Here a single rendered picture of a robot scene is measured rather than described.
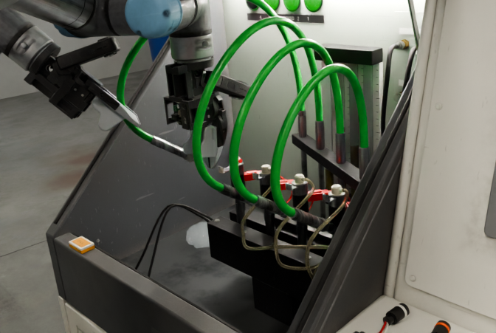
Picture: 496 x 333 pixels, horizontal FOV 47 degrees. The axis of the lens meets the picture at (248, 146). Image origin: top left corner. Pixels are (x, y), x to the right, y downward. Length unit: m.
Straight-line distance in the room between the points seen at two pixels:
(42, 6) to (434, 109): 0.56
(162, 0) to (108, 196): 0.58
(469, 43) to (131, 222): 0.87
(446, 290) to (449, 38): 0.35
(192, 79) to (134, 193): 0.43
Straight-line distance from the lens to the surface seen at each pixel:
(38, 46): 1.08
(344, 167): 1.05
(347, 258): 0.81
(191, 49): 0.98
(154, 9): 0.86
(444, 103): 0.83
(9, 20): 1.10
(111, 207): 1.32
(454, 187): 0.83
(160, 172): 1.38
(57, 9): 0.86
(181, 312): 0.95
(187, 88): 0.99
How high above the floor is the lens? 1.49
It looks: 19 degrees down
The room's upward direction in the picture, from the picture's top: 5 degrees counter-clockwise
